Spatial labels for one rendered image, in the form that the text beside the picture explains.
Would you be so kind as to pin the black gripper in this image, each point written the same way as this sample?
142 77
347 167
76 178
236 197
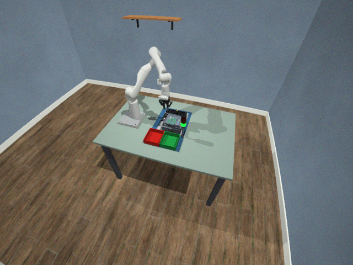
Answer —
163 102

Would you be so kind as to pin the green bin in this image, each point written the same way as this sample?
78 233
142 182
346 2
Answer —
169 140

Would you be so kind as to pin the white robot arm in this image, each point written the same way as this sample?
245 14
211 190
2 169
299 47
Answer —
132 93

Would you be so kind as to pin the red bin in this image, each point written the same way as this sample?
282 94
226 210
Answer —
153 137

